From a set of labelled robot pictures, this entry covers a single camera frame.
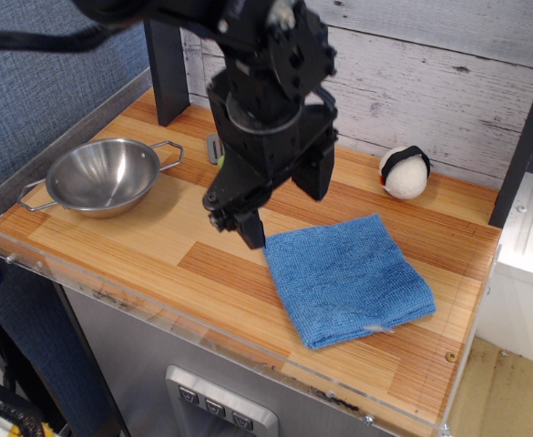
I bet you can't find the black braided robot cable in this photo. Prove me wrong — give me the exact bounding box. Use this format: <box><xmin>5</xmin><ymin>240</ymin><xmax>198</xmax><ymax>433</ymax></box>
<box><xmin>0</xmin><ymin>20</ymin><xmax>135</xmax><ymax>52</ymax></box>

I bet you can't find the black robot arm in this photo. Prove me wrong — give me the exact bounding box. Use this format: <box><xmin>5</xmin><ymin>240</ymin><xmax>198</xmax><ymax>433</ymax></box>
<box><xmin>77</xmin><ymin>1</ymin><xmax>337</xmax><ymax>249</ymax></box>

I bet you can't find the blue microfiber towel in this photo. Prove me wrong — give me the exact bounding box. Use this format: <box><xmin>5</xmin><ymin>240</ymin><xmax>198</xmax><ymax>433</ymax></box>
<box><xmin>263</xmin><ymin>214</ymin><xmax>436</xmax><ymax>350</ymax></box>

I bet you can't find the silver panel with buttons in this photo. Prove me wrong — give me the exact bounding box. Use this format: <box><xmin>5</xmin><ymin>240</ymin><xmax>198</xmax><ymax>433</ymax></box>
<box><xmin>165</xmin><ymin>364</ymin><xmax>279</xmax><ymax>436</ymax></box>

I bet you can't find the stainless steel bowl with handles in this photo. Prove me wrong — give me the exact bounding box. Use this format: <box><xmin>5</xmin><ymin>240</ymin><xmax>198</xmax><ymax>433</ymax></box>
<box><xmin>17</xmin><ymin>138</ymin><xmax>185</xmax><ymax>219</ymax></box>

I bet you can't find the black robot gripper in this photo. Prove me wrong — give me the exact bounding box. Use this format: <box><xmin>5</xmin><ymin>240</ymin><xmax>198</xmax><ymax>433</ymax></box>
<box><xmin>203</xmin><ymin>67</ymin><xmax>337</xmax><ymax>249</ymax></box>

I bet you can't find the grey spatula with green handle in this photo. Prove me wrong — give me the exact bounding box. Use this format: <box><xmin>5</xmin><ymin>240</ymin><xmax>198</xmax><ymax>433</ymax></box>
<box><xmin>207</xmin><ymin>133</ymin><xmax>225</xmax><ymax>168</ymax></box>

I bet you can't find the yellow and black object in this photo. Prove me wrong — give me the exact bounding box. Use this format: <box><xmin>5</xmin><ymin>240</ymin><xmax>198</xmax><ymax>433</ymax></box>
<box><xmin>0</xmin><ymin>402</ymin><xmax>57</xmax><ymax>436</ymax></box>

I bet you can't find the clear acrylic table guard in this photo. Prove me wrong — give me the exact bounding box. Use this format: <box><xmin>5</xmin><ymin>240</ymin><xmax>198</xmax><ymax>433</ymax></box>
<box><xmin>0</xmin><ymin>212</ymin><xmax>500</xmax><ymax>436</ymax></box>

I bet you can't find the dark grey right post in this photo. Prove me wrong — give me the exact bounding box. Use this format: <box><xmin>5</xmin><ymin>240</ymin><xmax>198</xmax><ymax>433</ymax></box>
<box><xmin>488</xmin><ymin>102</ymin><xmax>533</xmax><ymax>228</ymax></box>

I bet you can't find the white plush ball black band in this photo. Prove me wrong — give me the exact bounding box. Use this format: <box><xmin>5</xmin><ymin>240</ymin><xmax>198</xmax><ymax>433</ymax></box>
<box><xmin>379</xmin><ymin>146</ymin><xmax>431</xmax><ymax>200</ymax></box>

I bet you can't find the white ribbed appliance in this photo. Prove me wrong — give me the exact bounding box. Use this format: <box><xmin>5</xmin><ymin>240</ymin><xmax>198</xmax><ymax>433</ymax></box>
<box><xmin>477</xmin><ymin>173</ymin><xmax>533</xmax><ymax>361</ymax></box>

